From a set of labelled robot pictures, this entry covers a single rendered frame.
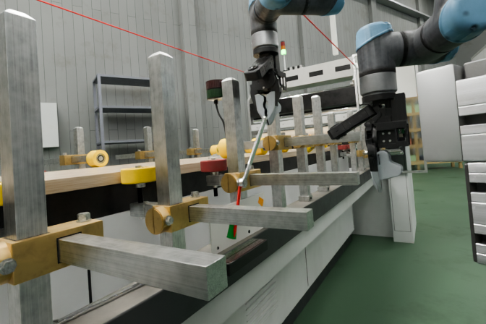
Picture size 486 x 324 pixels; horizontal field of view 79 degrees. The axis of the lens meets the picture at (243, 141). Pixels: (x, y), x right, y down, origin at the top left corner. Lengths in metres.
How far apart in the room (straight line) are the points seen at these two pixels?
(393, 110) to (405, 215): 2.39
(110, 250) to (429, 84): 0.37
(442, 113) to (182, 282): 0.29
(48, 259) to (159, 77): 0.35
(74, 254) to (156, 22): 5.77
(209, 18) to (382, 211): 5.03
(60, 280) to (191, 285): 0.48
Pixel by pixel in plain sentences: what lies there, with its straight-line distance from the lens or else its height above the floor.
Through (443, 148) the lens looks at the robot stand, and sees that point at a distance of 0.33.
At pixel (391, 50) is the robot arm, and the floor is 1.11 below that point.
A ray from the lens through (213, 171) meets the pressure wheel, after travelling 0.87.
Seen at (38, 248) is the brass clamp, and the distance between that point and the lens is 0.47.
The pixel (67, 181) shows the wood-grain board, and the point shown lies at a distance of 0.70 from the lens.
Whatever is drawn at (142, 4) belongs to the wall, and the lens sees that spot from 6.14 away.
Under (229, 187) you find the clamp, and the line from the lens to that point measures 0.77.
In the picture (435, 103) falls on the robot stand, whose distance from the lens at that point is 0.34.
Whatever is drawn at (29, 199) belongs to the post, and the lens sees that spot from 0.46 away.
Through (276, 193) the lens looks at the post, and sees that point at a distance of 1.02.
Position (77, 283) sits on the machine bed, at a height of 0.68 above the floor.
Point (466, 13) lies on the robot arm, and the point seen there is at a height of 1.12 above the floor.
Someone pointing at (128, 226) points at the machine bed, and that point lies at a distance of 0.81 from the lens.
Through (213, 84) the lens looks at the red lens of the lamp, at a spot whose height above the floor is 1.11.
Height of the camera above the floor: 0.93
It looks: 2 degrees up
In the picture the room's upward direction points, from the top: 4 degrees counter-clockwise
